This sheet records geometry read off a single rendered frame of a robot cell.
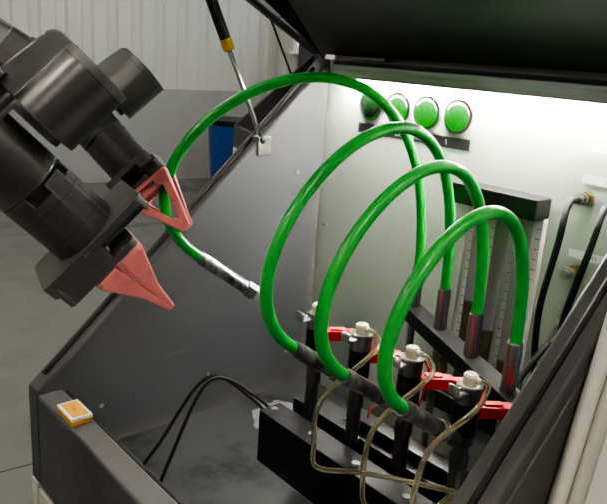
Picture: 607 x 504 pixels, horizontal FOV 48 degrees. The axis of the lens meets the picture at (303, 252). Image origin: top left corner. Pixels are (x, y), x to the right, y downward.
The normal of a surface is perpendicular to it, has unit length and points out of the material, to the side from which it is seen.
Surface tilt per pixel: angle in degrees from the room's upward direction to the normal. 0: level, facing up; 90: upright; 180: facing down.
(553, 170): 90
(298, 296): 90
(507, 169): 90
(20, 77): 79
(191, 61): 90
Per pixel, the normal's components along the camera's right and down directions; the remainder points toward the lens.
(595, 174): -0.75, 0.14
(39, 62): 0.18, 0.09
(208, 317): 0.66, 0.26
